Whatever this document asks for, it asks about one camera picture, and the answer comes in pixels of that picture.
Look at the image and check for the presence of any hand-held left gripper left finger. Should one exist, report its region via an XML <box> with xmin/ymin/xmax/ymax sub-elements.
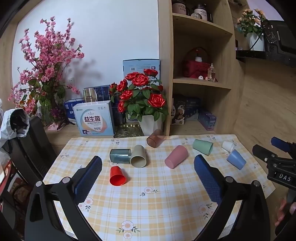
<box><xmin>24</xmin><ymin>156</ymin><xmax>103</xmax><ymax>241</ymax></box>

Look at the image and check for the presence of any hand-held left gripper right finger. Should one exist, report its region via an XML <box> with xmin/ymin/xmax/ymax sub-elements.
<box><xmin>192</xmin><ymin>154</ymin><xmax>278</xmax><ymax>241</ymax></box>

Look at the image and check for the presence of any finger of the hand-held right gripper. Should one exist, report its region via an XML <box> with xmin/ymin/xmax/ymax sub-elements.
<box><xmin>271</xmin><ymin>137</ymin><xmax>296</xmax><ymax>154</ymax></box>
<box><xmin>252</xmin><ymin>144</ymin><xmax>279</xmax><ymax>164</ymax></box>

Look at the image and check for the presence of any blue plastic cup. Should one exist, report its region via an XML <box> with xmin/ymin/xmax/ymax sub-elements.
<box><xmin>226</xmin><ymin>149</ymin><xmax>247</xmax><ymax>171</ymax></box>

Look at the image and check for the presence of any red plastic cup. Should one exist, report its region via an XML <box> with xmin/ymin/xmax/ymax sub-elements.
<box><xmin>109</xmin><ymin>166</ymin><xmax>128</xmax><ymax>186</ymax></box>

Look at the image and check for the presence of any green plastic cup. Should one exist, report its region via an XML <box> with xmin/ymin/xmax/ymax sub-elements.
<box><xmin>192</xmin><ymin>139</ymin><xmax>213</xmax><ymax>156</ymax></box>

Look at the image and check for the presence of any small white cup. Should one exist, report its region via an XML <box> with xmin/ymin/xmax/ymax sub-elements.
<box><xmin>221</xmin><ymin>141</ymin><xmax>235</xmax><ymax>153</ymax></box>

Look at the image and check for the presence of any pink plastic cup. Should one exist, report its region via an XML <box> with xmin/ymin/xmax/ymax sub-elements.
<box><xmin>165</xmin><ymin>145</ymin><xmax>189</xmax><ymax>169</ymax></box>

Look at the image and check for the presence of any dark teal clear cup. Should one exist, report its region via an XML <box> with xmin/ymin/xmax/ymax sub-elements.
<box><xmin>110</xmin><ymin>148</ymin><xmax>132</xmax><ymax>164</ymax></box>

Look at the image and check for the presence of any beige plastic cup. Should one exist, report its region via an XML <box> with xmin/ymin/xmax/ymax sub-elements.
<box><xmin>130</xmin><ymin>145</ymin><xmax>147</xmax><ymax>168</ymax></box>

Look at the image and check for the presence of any brown clear cup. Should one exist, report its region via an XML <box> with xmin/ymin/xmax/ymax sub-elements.
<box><xmin>146</xmin><ymin>129</ymin><xmax>166</xmax><ymax>148</ymax></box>

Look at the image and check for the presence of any person's right hand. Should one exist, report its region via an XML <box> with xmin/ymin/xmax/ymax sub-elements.
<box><xmin>275</xmin><ymin>198</ymin><xmax>296</xmax><ymax>229</ymax></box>

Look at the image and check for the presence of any yellow checked floral tablecloth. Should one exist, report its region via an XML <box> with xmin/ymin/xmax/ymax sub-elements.
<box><xmin>43</xmin><ymin>134</ymin><xmax>275</xmax><ymax>241</ymax></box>

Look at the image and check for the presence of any white and blue carton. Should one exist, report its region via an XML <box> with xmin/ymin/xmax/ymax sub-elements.
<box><xmin>73</xmin><ymin>100</ymin><xmax>115</xmax><ymax>136</ymax></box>

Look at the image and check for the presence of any gold foil tray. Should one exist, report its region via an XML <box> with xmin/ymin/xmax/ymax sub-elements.
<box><xmin>114</xmin><ymin>124</ymin><xmax>144</xmax><ymax>138</ymax></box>

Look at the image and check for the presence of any black office chair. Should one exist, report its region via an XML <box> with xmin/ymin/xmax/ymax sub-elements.
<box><xmin>9</xmin><ymin>116</ymin><xmax>57</xmax><ymax>187</ymax></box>

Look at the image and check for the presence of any blue and white box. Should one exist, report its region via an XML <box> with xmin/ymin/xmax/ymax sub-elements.
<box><xmin>63</xmin><ymin>98</ymin><xmax>85</xmax><ymax>124</ymax></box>

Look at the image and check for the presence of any dark blue night-sky box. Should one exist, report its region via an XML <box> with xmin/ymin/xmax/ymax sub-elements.
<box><xmin>173</xmin><ymin>94</ymin><xmax>201</xmax><ymax>121</ymax></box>

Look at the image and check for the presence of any dark blue patterned box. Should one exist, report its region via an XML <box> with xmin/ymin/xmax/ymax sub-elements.
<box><xmin>94</xmin><ymin>85</ymin><xmax>111</xmax><ymax>102</ymax></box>

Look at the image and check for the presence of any red rose plant white pot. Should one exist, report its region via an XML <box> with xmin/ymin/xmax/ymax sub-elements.
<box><xmin>109</xmin><ymin>68</ymin><xmax>169</xmax><ymax>136</ymax></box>

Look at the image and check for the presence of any black speckled ledge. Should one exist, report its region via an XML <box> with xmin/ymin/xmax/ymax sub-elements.
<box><xmin>235</xmin><ymin>49</ymin><xmax>296</xmax><ymax>68</ymax></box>

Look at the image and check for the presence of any clear perfume bottle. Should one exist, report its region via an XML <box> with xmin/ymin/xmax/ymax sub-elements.
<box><xmin>207</xmin><ymin>63</ymin><xmax>216</xmax><ymax>82</ymax></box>

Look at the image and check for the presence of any white garment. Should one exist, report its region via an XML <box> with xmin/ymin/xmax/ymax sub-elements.
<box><xmin>0</xmin><ymin>108</ymin><xmax>30</xmax><ymax>150</ymax></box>

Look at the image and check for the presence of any black appliance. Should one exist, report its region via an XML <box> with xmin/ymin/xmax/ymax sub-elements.
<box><xmin>264</xmin><ymin>20</ymin><xmax>296</xmax><ymax>54</ymax></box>

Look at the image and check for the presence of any red wicker basket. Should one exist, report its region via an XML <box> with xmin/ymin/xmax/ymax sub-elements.
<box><xmin>183</xmin><ymin>47</ymin><xmax>212</xmax><ymax>78</ymax></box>

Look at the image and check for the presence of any wooden shelf unit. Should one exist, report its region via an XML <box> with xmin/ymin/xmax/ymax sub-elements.
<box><xmin>158</xmin><ymin>0</ymin><xmax>245</xmax><ymax>136</ymax></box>

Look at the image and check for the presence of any light blue tall box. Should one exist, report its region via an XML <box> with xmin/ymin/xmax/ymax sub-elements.
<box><xmin>122</xmin><ymin>59</ymin><xmax>161</xmax><ymax>82</ymax></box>

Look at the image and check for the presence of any peach flowers white pot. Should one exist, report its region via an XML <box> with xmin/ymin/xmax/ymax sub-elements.
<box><xmin>237</xmin><ymin>9</ymin><xmax>267</xmax><ymax>51</ymax></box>

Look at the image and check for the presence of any pink blossom artificial plant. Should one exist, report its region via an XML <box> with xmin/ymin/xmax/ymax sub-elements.
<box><xmin>8</xmin><ymin>17</ymin><xmax>85</xmax><ymax>127</ymax></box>

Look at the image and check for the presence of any white and black ceramic jar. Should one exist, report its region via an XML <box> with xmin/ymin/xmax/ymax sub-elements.
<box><xmin>191</xmin><ymin>4</ymin><xmax>209</xmax><ymax>21</ymax></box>

